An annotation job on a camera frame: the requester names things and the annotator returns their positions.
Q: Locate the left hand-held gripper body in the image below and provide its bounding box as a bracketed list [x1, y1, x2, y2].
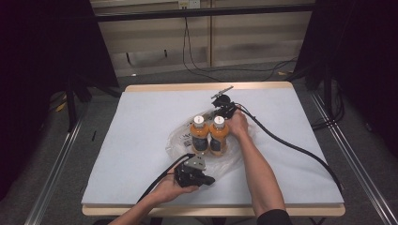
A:
[174, 154, 207, 188]

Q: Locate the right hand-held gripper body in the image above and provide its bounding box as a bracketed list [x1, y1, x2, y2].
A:
[210, 85, 239, 119]

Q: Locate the orange drink bottle white cap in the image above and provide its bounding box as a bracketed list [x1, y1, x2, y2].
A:
[208, 115, 229, 158]
[189, 114, 210, 155]

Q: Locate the clear plastic bag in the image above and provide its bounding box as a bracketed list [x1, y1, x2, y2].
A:
[164, 107, 253, 182]

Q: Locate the person's right hand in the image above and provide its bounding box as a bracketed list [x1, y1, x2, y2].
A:
[225, 107, 251, 140]

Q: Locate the person's left hand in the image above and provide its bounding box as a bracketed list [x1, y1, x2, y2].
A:
[152, 166, 200, 204]

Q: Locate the wooden table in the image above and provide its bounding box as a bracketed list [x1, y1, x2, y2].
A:
[81, 81, 347, 218]

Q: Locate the white table mat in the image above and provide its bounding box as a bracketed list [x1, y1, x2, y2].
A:
[81, 86, 345, 206]

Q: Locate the person's black sleeve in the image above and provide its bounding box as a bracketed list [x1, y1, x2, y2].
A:
[255, 208, 294, 225]

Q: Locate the black horizontal bar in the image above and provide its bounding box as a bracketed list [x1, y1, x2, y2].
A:
[93, 3, 317, 23]

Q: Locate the black metal stand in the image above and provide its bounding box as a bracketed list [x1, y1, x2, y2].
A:
[63, 73, 80, 133]
[322, 64, 335, 125]

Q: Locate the black curtain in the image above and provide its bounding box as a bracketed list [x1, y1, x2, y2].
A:
[0, 0, 120, 201]
[293, 0, 398, 158]

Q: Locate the left hand-held gripper black cable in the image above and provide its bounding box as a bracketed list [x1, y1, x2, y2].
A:
[136, 152, 195, 203]

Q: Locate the hand-held gripper black cable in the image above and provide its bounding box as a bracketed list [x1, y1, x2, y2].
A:
[136, 152, 195, 203]
[237, 102, 344, 192]

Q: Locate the black hanging wall cable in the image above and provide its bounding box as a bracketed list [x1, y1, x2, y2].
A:
[181, 16, 299, 83]

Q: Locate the right hand-held gripper black cable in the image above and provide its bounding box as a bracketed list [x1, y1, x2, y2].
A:
[237, 102, 344, 192]

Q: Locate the white wall power outlet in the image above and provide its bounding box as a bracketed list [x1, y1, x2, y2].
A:
[177, 0, 201, 10]

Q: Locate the black floor cables bundle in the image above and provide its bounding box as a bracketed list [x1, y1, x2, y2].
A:
[310, 79, 346, 131]

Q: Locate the metal floor rail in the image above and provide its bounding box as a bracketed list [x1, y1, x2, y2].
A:
[23, 116, 84, 225]
[309, 91, 398, 225]

